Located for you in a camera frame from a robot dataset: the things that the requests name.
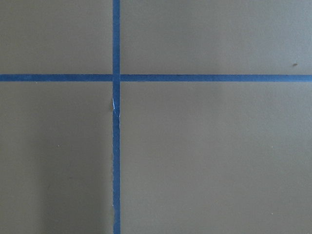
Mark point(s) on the blue tape line lengthwise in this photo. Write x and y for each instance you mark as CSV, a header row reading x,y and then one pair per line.
x,y
116,117

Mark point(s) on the blue tape line crosswise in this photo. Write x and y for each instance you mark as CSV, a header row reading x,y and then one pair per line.
x,y
155,78

